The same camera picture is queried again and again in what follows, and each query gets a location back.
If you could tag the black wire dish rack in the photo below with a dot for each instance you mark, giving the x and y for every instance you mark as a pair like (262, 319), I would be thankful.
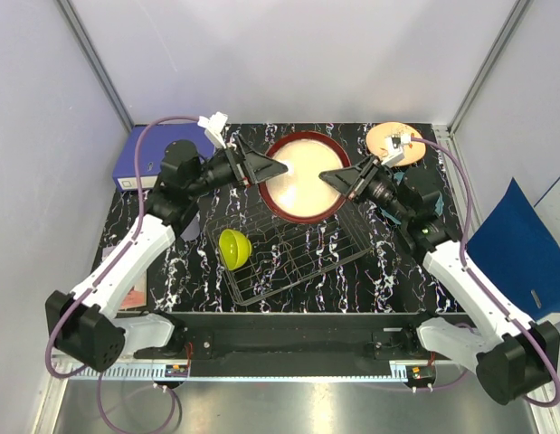
(285, 254)

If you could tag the dark blue ring binder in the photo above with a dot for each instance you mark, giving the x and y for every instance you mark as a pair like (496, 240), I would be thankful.
(520, 256)

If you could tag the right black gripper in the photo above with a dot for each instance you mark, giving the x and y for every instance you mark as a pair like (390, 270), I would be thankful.
(344, 179)

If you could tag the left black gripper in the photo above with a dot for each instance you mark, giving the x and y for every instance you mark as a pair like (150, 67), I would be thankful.
(251, 167)

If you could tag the red illustrated book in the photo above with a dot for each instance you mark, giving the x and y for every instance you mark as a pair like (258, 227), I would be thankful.
(137, 295)

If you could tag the red rimmed white plate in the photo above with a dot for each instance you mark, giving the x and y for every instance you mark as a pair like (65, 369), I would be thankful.
(300, 196)

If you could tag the teal scalloped plate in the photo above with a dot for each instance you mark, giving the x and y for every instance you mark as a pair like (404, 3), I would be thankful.
(415, 197)

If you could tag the white paper sheet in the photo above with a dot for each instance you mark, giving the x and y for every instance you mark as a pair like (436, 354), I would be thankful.
(550, 200)

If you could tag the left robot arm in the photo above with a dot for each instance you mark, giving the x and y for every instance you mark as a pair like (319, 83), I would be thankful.
(84, 323)

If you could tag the cream floral plate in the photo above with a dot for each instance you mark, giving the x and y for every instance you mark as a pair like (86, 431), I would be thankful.
(376, 136)

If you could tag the purple-blue ring binder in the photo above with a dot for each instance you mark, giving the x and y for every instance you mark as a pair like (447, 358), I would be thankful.
(152, 152)

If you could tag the yellow-green bowl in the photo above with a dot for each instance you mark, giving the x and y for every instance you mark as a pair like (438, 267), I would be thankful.
(235, 249)

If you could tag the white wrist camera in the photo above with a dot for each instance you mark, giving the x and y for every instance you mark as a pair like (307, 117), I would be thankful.
(394, 148)
(213, 128)

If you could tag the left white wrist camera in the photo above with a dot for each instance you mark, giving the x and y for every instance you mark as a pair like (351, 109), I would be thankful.
(213, 128)

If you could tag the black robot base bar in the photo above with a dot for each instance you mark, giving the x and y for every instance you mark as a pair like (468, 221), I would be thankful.
(368, 335)

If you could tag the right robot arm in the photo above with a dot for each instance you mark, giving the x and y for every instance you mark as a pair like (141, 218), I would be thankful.
(509, 352)

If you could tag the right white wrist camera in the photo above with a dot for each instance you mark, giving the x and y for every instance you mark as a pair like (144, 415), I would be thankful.
(394, 148)

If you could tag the lilac plastic cup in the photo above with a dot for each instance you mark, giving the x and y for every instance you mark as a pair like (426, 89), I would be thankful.
(192, 230)

